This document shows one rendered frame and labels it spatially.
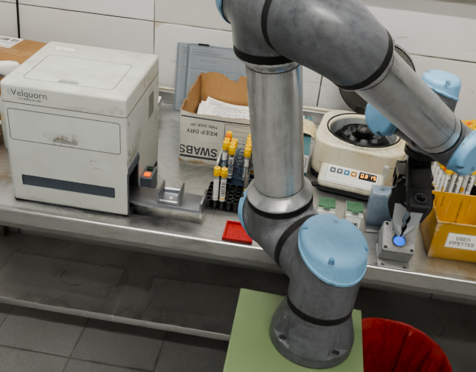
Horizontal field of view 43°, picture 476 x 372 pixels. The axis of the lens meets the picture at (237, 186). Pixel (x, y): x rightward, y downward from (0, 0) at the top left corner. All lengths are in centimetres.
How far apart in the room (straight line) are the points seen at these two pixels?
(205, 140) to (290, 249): 67
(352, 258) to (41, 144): 76
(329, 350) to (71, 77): 79
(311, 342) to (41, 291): 129
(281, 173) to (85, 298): 126
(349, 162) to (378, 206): 19
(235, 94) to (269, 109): 94
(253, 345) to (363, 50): 57
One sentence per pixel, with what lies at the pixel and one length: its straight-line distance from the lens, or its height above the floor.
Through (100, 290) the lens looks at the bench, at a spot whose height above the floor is 27.
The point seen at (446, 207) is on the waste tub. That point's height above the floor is 94.
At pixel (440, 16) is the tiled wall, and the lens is 186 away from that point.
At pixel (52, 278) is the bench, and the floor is 27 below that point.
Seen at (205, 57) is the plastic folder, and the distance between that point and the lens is 189.
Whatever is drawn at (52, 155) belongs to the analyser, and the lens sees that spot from 142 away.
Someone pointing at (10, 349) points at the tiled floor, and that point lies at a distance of 239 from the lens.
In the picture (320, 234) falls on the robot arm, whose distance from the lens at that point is 100.
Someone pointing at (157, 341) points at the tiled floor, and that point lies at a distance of 235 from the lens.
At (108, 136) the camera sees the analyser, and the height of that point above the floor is 108.
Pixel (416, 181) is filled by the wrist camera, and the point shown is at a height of 112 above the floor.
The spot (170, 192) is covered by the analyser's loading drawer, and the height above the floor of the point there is 92.
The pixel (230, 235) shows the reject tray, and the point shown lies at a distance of 140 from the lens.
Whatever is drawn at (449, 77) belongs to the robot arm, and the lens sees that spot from 121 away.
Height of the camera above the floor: 171
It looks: 32 degrees down
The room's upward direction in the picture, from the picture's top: 6 degrees clockwise
